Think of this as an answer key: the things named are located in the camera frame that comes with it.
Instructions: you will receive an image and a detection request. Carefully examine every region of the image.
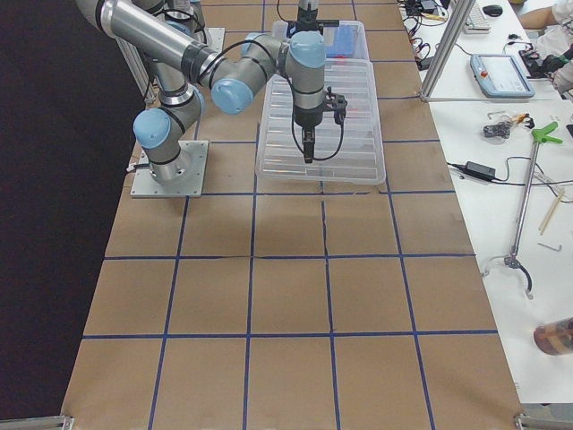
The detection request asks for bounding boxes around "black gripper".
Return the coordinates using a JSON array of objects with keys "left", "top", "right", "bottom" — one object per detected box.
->
[{"left": 294, "top": 108, "right": 323, "bottom": 164}]

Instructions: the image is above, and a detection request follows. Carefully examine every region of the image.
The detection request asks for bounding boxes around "clear plastic box lid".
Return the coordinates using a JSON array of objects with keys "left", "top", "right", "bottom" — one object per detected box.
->
[{"left": 256, "top": 58, "right": 386, "bottom": 185}]

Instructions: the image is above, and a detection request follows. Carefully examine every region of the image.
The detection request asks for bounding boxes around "clear plastic storage box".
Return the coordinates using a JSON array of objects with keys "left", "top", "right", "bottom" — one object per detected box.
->
[{"left": 270, "top": 20, "right": 371, "bottom": 63}]

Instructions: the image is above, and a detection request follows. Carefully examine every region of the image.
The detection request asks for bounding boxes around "blue plastic tray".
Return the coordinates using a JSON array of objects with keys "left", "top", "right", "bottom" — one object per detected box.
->
[{"left": 321, "top": 24, "right": 356, "bottom": 58}]

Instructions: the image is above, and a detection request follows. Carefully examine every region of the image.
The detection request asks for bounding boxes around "black power brick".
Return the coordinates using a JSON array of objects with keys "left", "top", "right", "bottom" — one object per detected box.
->
[{"left": 465, "top": 161, "right": 496, "bottom": 182}]

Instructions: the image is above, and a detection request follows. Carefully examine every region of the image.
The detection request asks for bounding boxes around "teach pendant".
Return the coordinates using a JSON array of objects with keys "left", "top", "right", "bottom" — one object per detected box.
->
[{"left": 469, "top": 54, "right": 535, "bottom": 99}]

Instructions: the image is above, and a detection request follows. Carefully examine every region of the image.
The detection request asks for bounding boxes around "white keyboard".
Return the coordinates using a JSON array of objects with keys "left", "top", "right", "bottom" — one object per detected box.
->
[{"left": 464, "top": 7, "right": 491, "bottom": 34}]

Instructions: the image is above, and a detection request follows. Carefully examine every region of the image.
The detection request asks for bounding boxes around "black computer mouse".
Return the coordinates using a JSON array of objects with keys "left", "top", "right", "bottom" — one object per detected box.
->
[{"left": 482, "top": 4, "right": 503, "bottom": 17}]

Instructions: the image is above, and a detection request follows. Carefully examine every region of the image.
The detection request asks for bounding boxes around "wooden chopstick pair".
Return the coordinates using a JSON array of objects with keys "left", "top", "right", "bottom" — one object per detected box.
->
[{"left": 538, "top": 188, "right": 565, "bottom": 236}]

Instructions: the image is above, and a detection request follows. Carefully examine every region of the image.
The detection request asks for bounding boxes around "allen key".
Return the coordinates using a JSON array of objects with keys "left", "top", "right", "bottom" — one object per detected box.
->
[{"left": 537, "top": 242, "right": 562, "bottom": 253}]

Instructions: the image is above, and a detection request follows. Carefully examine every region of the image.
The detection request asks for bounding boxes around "brown cylindrical container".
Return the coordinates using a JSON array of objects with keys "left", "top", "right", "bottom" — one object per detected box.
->
[{"left": 533, "top": 318, "right": 572, "bottom": 356}]

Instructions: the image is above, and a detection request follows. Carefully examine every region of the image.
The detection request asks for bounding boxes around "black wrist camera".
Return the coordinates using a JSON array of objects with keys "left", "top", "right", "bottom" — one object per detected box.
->
[{"left": 324, "top": 86, "right": 347, "bottom": 125}]

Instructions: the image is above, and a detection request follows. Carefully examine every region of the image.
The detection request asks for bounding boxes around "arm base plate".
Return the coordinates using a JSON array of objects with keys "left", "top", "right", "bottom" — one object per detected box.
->
[{"left": 131, "top": 140, "right": 210, "bottom": 198}]

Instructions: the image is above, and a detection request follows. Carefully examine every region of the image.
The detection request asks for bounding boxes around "aluminium frame post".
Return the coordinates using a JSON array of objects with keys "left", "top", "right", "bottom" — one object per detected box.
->
[{"left": 420, "top": 0, "right": 475, "bottom": 102}]

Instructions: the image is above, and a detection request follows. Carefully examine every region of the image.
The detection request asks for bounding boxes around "green handled reacher grabber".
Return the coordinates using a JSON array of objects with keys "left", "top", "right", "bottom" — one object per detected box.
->
[{"left": 482, "top": 121, "right": 562, "bottom": 300}]

